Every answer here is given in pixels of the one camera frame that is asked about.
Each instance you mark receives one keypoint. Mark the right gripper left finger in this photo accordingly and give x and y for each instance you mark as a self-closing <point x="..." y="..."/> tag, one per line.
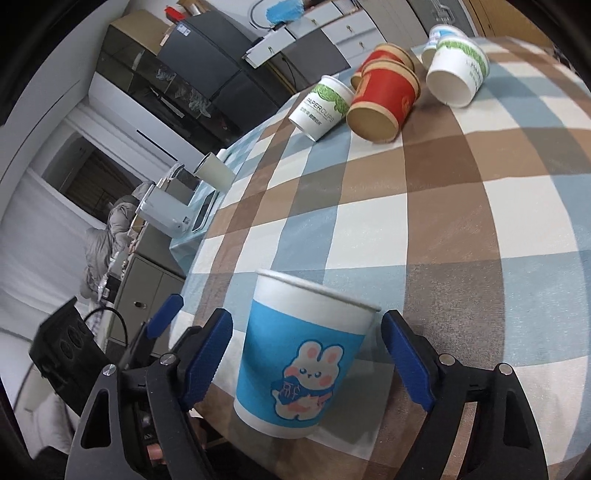
<point x="135" y="424"/>

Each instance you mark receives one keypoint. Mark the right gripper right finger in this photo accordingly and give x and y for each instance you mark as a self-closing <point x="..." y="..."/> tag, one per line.
<point x="504" y="442"/>

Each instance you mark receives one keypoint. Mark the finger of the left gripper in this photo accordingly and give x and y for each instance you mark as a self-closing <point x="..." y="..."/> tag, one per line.
<point x="137" y="355"/>

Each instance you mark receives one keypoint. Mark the blue bunny paper cup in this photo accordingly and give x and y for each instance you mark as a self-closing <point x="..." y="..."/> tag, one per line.
<point x="300" y="340"/>

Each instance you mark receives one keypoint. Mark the green white paper cup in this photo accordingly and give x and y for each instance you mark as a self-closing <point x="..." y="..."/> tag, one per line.
<point x="323" y="108"/>

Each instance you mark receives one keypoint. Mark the front red paper cup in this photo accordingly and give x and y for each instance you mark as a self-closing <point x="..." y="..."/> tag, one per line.
<point x="385" y="96"/>

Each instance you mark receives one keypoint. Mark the red paper cup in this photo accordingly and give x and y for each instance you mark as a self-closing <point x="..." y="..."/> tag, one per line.
<point x="385" y="96"/>
<point x="384" y="51"/>

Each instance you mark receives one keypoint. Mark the rear red paper cup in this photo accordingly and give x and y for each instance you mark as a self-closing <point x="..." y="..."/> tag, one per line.
<point x="384" y="51"/>

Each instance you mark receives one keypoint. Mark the blue white paper cup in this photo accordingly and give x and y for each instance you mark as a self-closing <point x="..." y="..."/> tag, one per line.
<point x="436" y="33"/>

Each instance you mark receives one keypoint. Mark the green white cup right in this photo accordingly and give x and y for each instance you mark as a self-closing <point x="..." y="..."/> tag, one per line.
<point x="458" y="70"/>

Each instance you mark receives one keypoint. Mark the grey cabinet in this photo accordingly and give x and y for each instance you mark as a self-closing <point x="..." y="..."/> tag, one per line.
<point x="145" y="285"/>

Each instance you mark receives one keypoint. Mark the grey jacket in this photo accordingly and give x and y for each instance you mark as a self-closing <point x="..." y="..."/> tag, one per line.
<point x="102" y="244"/>

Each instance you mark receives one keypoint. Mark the white box appliance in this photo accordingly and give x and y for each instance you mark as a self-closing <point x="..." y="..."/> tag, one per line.
<point x="165" y="205"/>

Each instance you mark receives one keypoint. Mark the cream travel tumbler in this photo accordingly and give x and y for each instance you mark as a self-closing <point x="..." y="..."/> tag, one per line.
<point x="214" y="172"/>

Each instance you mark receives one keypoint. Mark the plaid tablecloth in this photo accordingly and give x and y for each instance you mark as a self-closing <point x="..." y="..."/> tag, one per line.
<point x="474" y="224"/>

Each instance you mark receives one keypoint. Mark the black refrigerator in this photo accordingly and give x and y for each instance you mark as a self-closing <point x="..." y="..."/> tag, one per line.
<point x="207" y="51"/>

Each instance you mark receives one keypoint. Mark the blue plastic bag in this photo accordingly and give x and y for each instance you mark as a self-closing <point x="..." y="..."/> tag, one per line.
<point x="285" y="11"/>

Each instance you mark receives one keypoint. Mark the white drawer desk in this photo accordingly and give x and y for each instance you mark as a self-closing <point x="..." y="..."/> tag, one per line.
<point x="345" y="24"/>

